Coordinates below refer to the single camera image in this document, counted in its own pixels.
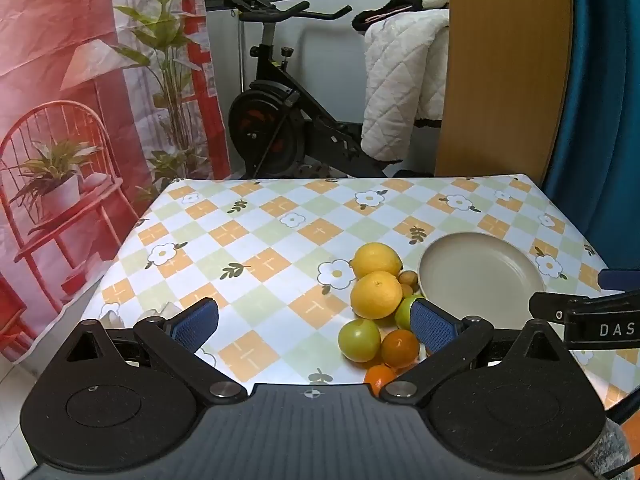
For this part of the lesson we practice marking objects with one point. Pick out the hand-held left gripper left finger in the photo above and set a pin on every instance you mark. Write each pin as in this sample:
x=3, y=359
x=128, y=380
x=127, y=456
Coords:
x=195, y=329

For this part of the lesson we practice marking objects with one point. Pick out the dark orange tangerine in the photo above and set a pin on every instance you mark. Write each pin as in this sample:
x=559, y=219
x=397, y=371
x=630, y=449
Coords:
x=400, y=347

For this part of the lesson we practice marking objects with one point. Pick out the floral checkered tablecloth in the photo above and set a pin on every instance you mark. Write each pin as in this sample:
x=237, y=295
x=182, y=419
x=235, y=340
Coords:
x=280, y=240

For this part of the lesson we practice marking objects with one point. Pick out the wooden board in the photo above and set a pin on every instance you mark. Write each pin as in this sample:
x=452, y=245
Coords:
x=505, y=70

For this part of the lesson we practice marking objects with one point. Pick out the black exercise bike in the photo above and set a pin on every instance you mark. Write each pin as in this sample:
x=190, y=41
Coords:
x=270, y=125

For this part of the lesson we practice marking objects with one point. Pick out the black garment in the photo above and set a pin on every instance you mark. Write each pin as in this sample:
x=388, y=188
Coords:
x=400, y=6

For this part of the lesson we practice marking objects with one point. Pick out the white quilted blanket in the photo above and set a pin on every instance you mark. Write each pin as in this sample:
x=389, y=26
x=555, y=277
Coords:
x=395, y=90

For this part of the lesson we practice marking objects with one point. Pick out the teal curtain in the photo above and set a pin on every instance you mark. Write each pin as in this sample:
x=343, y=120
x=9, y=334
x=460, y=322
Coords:
x=600, y=110

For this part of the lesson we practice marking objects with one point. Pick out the small bright orange tangerine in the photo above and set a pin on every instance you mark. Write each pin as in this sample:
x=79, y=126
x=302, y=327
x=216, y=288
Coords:
x=377, y=379

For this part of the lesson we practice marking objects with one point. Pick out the beige round plate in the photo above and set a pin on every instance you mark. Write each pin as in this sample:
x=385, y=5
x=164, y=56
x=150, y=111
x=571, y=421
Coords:
x=475, y=270

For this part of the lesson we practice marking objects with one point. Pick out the red printed backdrop cloth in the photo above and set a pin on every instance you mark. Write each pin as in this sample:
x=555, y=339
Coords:
x=75, y=110

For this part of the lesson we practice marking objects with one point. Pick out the small brown longan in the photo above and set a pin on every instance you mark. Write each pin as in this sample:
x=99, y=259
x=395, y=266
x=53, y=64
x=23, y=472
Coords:
x=407, y=277
x=406, y=290

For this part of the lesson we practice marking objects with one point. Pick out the yellow lemon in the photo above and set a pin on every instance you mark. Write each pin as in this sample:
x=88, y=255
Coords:
x=375, y=259
x=375, y=294

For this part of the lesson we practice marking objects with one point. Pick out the crumpled clear tape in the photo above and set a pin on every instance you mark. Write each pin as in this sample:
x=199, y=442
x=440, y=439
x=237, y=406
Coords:
x=109, y=317
x=166, y=308

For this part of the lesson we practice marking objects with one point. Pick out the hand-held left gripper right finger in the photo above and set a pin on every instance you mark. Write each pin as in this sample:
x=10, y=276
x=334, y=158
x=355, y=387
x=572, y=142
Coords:
x=431, y=329

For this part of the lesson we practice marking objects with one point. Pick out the green apple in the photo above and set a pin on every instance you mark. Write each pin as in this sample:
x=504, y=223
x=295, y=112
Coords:
x=359, y=340
x=404, y=312

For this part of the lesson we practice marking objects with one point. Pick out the grey fleece clothing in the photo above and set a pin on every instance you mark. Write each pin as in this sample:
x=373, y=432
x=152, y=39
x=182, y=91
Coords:
x=612, y=452

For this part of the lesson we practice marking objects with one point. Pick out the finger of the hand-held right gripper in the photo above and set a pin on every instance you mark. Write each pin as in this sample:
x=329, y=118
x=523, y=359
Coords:
x=547, y=305
x=620, y=280

